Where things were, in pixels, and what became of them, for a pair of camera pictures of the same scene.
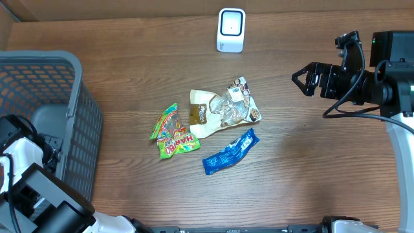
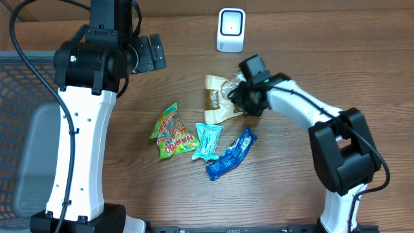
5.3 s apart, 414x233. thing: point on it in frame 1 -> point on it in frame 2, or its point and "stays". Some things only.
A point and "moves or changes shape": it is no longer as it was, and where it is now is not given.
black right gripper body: (336, 81) -> (239, 96)
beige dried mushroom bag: (209, 111) moves or changes shape
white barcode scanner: (231, 30) stays
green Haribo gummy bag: (172, 137) stays
